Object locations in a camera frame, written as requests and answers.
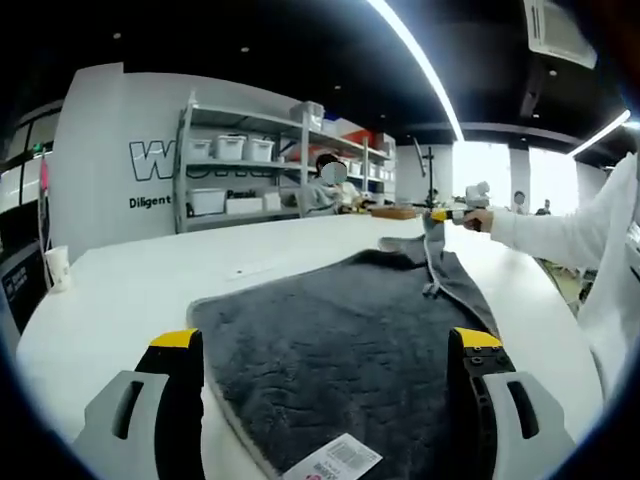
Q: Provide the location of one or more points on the white paper cup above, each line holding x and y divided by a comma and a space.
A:
58, 270

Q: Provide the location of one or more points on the brown wicker basket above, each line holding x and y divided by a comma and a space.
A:
394, 212

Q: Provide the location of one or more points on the person's right hand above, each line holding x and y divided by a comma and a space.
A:
482, 220

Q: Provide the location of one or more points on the ceiling air conditioner unit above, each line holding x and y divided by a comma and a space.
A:
560, 35

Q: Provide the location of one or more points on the long ceiling light strip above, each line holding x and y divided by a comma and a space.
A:
420, 60

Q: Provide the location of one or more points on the grey metal shelf rack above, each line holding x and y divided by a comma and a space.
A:
240, 165

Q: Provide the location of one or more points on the group of white storage bins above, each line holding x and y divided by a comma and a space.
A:
230, 147

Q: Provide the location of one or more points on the grey towel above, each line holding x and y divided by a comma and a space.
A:
340, 350

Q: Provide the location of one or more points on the short ceiling light strip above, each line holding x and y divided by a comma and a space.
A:
600, 134

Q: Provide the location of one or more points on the dark cabinet with white label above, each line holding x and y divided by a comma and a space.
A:
22, 290

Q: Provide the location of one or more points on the black tripod stand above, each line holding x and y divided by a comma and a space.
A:
429, 172

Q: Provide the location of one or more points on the pink hanging item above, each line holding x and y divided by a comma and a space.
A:
45, 175

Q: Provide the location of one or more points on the small white table label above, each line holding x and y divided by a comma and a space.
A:
250, 271

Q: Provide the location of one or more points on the white paper towel tag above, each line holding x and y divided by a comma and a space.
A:
340, 457

